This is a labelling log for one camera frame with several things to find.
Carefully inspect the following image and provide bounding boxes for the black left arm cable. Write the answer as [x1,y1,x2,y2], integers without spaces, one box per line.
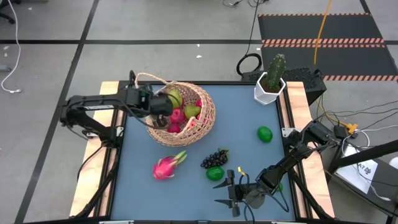
[119,101,165,130]

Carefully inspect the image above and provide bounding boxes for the yellow hanging power cable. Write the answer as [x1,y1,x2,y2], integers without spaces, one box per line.
[313,0,354,128]

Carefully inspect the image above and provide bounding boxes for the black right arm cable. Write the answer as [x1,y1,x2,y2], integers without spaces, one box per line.
[238,172,292,224]

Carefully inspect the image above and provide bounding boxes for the green cactus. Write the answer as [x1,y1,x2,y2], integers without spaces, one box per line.
[266,53,287,90]

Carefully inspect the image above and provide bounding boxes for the yellow-green pear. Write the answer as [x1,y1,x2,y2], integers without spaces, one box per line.
[183,105,202,120]
[166,87,183,109]

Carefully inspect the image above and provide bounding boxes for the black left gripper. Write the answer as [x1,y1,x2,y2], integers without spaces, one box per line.
[126,86,174,129]

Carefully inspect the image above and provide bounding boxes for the pink dragon fruit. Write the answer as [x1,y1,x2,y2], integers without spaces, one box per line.
[152,150,188,181]

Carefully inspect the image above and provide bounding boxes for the white floor cable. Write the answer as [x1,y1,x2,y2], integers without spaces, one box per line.
[0,0,23,94]

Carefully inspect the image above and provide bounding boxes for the black hanging cable with loop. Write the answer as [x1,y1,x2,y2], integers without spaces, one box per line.
[235,0,264,77]

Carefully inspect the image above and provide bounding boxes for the woven wicker basket with handles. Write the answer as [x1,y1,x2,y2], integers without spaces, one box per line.
[134,72,216,147]

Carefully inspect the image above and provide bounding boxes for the dark purple grape bunch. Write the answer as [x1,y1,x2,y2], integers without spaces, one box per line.
[200,148,230,170]

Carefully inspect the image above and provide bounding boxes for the black floor cable bundle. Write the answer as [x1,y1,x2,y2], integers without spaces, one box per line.
[222,0,270,9]

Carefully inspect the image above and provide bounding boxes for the black office chair base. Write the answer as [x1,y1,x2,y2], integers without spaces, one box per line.
[0,0,16,25]

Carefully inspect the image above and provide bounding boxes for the black floor mat striped edges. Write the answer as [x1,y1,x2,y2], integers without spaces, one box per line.
[257,12,398,82]

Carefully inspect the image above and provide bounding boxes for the red lobed round fruit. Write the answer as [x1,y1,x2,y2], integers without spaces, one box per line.
[169,108,187,124]

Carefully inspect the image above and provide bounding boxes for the silver metal bracket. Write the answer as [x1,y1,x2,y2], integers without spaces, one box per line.
[281,126,296,138]

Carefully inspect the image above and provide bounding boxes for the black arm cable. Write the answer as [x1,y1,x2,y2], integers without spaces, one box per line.
[119,101,165,130]
[238,172,292,224]

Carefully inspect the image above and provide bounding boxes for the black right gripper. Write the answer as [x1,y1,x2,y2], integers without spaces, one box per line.
[213,169,267,218]

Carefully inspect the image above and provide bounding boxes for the black metal stand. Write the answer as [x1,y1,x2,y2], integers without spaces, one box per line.
[325,139,398,218]

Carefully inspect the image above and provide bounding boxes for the wooden table side board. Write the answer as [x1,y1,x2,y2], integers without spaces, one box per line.
[285,81,336,218]
[68,80,125,218]

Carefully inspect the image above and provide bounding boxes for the large green lime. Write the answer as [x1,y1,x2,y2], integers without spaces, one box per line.
[205,166,225,182]

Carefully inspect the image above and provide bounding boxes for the white paper sheet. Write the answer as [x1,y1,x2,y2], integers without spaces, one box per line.
[335,144,379,194]

